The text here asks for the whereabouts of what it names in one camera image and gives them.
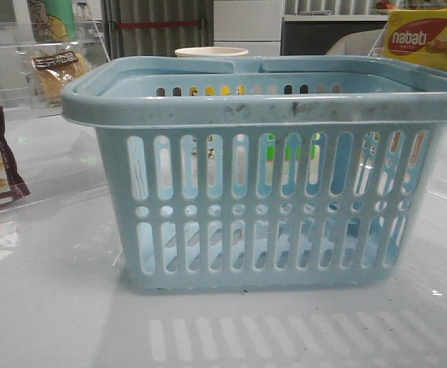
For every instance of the bread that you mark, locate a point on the bread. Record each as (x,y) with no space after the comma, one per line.
(57,70)

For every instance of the light blue plastic basket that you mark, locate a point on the light blue plastic basket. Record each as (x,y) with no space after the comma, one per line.
(248,172)

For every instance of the beige paper cup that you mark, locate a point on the beige paper cup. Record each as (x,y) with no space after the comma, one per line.
(210,52)

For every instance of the white cabinet background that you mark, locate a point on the white cabinet background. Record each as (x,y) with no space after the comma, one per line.
(252,25)

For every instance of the clear acrylic shelf left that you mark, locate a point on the clear acrylic shelf left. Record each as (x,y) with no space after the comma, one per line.
(54,157)

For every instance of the green cartoon snack package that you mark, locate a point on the green cartoon snack package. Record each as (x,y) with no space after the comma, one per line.
(52,20)

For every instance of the yellow nabati wafer box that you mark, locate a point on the yellow nabati wafer box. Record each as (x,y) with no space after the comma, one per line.
(417,36)

